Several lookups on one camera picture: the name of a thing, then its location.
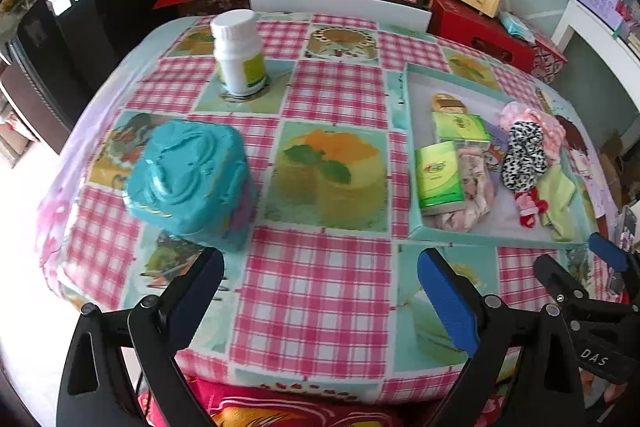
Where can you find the green microfiber cloth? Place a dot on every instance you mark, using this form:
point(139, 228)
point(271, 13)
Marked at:
point(557, 191)

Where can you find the teal rimmed white tray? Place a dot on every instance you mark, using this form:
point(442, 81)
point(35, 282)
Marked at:
point(500, 227)

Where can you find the red pink plush toy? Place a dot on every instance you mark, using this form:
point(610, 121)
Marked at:
point(530, 207)

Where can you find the red box with handle cutout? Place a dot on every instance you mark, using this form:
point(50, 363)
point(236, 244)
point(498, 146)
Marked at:
point(458, 22)

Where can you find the white board behind table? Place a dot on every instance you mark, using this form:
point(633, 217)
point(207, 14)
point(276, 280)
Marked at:
point(378, 10)

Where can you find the white shelf unit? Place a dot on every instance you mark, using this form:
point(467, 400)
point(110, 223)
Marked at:
point(601, 78)

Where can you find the red patterned seat cushion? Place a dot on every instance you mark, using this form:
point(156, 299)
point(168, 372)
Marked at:
point(230, 405)

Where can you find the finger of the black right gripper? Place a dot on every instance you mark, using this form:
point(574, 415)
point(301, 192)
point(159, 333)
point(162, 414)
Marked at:
point(613, 256)
point(558, 283)

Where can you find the pink floral satin scrunchie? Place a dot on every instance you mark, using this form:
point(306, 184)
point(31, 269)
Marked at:
point(478, 190)

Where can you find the blue wet wipes pack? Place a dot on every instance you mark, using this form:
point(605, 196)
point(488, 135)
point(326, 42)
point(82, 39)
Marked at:
point(516, 28)

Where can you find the cardboard box on floor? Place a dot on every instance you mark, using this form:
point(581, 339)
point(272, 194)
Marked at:
point(613, 168)

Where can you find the white pill bottle green label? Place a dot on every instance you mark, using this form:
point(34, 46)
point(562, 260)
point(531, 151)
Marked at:
point(239, 52)

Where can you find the teal embossed tin box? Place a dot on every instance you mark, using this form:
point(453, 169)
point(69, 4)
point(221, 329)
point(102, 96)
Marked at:
point(193, 181)

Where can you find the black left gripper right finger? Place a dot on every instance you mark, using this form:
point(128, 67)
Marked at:
point(546, 389)

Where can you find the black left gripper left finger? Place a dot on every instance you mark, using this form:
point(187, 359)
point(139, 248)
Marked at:
point(95, 388)

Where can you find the pink checkered cake tablecloth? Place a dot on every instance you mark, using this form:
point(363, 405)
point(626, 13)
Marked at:
point(324, 298)

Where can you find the leopard print scrunchie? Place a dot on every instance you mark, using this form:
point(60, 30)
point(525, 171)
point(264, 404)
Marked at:
point(525, 161)

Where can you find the black cabinet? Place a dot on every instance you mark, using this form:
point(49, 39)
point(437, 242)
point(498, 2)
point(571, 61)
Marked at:
point(61, 52)

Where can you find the red patterned storage box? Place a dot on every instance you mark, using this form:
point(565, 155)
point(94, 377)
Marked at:
point(548, 60)

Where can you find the purple cartoon card packet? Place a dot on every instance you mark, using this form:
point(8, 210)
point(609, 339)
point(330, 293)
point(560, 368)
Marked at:
point(495, 154)

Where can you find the green tissue pack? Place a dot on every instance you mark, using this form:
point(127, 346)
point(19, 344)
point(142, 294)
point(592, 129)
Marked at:
point(467, 129)
point(438, 179)

